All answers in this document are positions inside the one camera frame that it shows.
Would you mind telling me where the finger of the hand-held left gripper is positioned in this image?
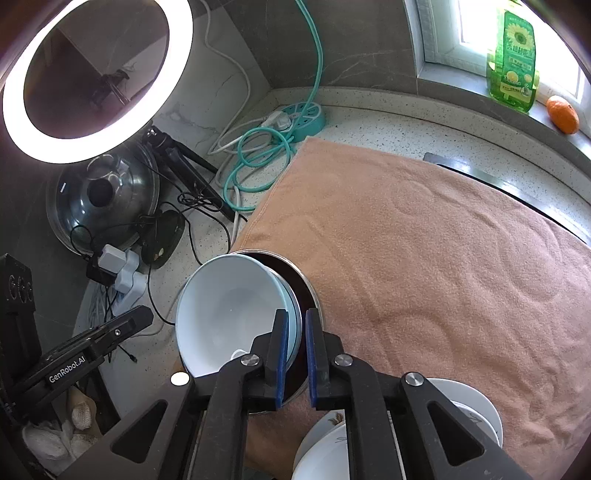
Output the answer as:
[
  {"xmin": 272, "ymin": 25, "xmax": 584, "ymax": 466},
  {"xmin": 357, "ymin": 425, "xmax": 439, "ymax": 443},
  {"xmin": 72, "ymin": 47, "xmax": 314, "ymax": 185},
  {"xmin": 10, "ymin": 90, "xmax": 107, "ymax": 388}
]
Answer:
[{"xmin": 92, "ymin": 305, "xmax": 154, "ymax": 356}]

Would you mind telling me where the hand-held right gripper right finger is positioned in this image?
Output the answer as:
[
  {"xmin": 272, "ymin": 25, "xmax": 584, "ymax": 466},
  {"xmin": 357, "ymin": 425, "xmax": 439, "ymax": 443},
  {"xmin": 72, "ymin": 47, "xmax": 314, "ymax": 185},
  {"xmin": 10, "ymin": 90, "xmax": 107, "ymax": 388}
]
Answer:
[{"xmin": 305, "ymin": 308, "xmax": 532, "ymax": 480}]

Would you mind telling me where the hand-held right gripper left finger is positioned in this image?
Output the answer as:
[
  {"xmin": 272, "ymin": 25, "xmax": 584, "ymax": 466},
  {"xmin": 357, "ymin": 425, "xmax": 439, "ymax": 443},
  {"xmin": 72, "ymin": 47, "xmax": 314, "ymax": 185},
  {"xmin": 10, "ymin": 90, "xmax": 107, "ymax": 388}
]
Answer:
[{"xmin": 60, "ymin": 309, "xmax": 290, "ymax": 480}]

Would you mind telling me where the stainless steel bowl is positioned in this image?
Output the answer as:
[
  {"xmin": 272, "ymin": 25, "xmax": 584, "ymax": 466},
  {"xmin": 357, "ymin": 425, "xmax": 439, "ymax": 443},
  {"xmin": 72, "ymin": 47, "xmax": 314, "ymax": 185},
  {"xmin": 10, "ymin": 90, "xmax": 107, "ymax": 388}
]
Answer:
[{"xmin": 231, "ymin": 249, "xmax": 323, "ymax": 409}]

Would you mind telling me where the light blue bowl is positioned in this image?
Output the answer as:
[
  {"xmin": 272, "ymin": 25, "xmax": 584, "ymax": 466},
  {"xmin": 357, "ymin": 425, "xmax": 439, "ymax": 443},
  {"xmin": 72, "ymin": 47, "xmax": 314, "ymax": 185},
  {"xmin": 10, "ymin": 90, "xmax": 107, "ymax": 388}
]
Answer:
[{"xmin": 175, "ymin": 253, "xmax": 304, "ymax": 380}]

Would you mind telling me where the person's left hand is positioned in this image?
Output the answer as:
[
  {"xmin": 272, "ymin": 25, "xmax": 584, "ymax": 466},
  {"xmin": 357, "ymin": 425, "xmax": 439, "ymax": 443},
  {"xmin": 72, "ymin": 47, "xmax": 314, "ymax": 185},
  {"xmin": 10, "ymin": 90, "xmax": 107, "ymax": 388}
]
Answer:
[{"xmin": 23, "ymin": 399, "xmax": 100, "ymax": 476}]

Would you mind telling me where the white socket adapter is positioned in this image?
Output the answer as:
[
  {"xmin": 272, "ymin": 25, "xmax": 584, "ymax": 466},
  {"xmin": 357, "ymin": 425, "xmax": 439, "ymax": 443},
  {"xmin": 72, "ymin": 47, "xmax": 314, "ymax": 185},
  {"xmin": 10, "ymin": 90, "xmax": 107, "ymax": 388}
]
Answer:
[{"xmin": 115, "ymin": 251, "xmax": 140, "ymax": 296}]

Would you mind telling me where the white power adapter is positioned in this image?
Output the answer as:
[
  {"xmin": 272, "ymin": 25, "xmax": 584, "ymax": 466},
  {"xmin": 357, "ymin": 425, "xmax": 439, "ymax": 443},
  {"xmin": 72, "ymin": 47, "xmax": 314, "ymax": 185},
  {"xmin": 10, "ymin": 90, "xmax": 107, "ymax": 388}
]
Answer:
[{"xmin": 99, "ymin": 244, "xmax": 129, "ymax": 274}]

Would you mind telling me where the black oval device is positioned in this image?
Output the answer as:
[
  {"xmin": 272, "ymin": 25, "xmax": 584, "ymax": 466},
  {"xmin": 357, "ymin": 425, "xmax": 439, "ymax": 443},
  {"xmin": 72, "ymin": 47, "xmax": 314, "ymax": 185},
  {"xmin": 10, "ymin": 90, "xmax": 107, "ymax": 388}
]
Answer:
[{"xmin": 141, "ymin": 210, "xmax": 186, "ymax": 271}]

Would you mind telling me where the steel pot lid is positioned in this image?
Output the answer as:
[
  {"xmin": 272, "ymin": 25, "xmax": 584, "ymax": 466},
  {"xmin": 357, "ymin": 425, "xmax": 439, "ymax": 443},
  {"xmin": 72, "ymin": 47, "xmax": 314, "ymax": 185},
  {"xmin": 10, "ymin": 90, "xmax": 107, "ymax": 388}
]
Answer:
[{"xmin": 46, "ymin": 143, "xmax": 160, "ymax": 256}]

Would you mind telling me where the pink towel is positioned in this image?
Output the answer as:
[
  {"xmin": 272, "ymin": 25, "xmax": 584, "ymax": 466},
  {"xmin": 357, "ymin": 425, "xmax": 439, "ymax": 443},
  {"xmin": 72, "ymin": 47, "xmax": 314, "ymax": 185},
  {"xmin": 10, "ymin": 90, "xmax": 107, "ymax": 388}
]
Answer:
[{"xmin": 231, "ymin": 136, "xmax": 591, "ymax": 480}]

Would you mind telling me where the black tripod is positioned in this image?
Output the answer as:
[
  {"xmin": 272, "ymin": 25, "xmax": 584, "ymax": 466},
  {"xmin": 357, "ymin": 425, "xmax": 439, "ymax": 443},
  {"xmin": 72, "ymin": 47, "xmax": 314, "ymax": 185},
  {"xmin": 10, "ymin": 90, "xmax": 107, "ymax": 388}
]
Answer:
[{"xmin": 141, "ymin": 127, "xmax": 237, "ymax": 223}]

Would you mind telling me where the white plug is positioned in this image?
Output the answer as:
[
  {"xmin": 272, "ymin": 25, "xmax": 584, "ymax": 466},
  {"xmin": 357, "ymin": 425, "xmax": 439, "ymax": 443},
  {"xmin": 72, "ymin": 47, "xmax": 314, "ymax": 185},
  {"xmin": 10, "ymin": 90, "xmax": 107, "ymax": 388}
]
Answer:
[{"xmin": 263, "ymin": 111, "xmax": 293, "ymax": 136}]

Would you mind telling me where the teal round power strip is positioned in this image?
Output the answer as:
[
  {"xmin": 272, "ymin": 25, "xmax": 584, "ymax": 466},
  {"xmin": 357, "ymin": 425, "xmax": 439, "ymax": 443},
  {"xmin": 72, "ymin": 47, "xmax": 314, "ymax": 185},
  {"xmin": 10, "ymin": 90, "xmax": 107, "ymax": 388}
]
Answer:
[{"xmin": 277, "ymin": 102, "xmax": 327, "ymax": 142}]

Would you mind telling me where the steel sink rim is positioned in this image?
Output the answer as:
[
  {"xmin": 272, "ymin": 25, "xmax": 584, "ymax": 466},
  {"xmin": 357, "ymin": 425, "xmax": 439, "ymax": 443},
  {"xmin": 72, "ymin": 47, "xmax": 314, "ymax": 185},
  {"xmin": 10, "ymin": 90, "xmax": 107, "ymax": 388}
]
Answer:
[{"xmin": 422, "ymin": 152, "xmax": 591, "ymax": 246}]

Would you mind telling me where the orange tangerine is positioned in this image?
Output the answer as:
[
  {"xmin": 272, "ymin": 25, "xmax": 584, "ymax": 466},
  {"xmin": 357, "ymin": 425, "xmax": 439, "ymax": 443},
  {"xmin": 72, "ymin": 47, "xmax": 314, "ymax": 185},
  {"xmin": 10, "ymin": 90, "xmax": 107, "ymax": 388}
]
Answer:
[{"xmin": 547, "ymin": 95, "xmax": 581, "ymax": 136}]

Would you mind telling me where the green plastic bottle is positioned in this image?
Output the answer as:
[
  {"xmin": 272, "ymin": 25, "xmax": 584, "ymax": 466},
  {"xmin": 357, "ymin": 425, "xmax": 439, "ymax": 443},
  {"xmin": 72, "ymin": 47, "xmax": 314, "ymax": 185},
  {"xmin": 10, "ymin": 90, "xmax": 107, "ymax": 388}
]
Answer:
[{"xmin": 486, "ymin": 10, "xmax": 542, "ymax": 115}]

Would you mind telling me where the white window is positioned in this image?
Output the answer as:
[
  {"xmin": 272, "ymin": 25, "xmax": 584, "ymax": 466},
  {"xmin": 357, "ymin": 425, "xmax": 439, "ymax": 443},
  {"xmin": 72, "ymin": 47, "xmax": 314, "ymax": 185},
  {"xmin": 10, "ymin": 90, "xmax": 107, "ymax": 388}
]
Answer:
[{"xmin": 406, "ymin": 0, "xmax": 591, "ymax": 103}]

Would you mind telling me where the black cable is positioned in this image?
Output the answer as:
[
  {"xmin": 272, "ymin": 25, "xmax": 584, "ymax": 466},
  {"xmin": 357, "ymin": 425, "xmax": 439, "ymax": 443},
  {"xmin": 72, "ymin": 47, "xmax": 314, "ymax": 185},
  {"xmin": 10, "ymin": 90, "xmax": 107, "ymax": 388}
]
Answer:
[{"xmin": 69, "ymin": 191, "xmax": 232, "ymax": 365}]

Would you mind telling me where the white ring light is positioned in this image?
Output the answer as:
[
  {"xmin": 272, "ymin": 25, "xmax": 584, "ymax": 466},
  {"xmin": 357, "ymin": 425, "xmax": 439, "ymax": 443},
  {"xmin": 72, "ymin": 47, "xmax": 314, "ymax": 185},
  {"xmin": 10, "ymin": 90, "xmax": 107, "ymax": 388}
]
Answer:
[{"xmin": 2, "ymin": 0, "xmax": 194, "ymax": 165}]

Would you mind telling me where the white cable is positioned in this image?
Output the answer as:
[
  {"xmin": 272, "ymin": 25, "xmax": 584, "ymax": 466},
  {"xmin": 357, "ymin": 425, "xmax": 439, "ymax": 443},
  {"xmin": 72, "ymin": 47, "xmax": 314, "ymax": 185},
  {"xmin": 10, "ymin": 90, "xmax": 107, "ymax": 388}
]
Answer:
[{"xmin": 201, "ymin": 0, "xmax": 278, "ymax": 232}]

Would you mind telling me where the green hose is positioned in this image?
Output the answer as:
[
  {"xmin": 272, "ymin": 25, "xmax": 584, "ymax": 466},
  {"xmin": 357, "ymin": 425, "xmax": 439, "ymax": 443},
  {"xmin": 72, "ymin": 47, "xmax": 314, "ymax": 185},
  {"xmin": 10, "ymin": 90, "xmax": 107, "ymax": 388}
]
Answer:
[{"xmin": 222, "ymin": 0, "xmax": 325, "ymax": 214}]

